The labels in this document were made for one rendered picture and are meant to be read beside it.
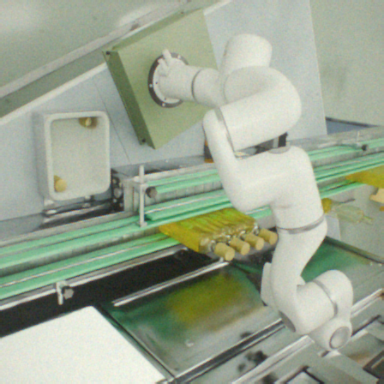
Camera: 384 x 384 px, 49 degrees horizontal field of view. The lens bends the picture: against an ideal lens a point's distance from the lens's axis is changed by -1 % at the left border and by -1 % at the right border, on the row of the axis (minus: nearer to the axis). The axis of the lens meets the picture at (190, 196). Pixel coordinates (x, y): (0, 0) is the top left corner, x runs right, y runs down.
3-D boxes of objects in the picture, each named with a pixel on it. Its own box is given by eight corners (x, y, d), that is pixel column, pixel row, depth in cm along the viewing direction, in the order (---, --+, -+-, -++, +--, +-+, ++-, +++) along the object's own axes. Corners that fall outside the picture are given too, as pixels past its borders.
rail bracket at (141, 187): (123, 219, 119) (148, 233, 110) (123, 160, 114) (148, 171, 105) (132, 216, 121) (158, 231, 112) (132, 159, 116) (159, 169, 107)
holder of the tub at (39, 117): (39, 211, 117) (51, 220, 111) (32, 111, 108) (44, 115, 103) (95, 200, 128) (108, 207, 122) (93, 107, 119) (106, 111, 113)
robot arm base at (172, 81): (139, 66, 114) (173, 70, 103) (171, 39, 118) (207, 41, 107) (165, 111, 124) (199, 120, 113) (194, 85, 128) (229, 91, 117)
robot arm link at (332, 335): (317, 303, 73) (358, 277, 75) (280, 275, 82) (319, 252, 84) (328, 363, 79) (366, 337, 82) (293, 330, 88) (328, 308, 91)
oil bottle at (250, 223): (201, 219, 140) (248, 242, 125) (201, 203, 138) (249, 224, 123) (213, 216, 144) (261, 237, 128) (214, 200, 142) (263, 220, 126)
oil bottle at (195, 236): (158, 231, 130) (204, 257, 114) (159, 213, 128) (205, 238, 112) (172, 226, 133) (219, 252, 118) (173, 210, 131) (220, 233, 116)
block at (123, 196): (110, 205, 124) (123, 213, 119) (110, 174, 121) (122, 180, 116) (121, 203, 126) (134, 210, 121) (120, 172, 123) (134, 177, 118)
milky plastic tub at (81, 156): (38, 194, 115) (51, 202, 109) (32, 110, 108) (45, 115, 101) (96, 183, 126) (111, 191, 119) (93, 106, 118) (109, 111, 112)
